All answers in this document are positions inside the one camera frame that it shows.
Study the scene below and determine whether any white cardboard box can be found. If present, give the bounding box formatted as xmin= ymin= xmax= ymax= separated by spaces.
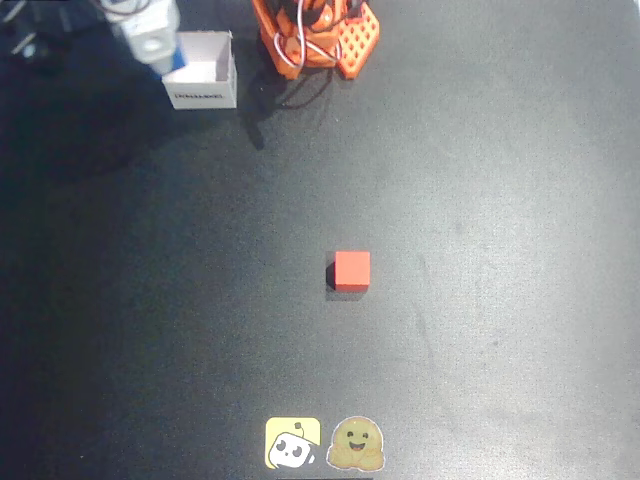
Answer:
xmin=161 ymin=30 xmax=239 ymax=111

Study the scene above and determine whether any red cube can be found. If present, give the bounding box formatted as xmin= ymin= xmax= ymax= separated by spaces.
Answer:
xmin=327 ymin=250 xmax=372 ymax=293

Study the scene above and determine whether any yellow robot sticker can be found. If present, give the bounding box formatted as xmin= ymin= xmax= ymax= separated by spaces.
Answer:
xmin=264 ymin=416 xmax=322 ymax=470

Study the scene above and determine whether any hugging face emoji sticker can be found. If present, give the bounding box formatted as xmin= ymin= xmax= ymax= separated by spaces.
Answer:
xmin=326 ymin=415 xmax=386 ymax=472

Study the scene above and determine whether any white servo cable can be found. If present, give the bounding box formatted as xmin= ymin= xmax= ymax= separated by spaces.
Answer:
xmin=272 ymin=0 xmax=347 ymax=70

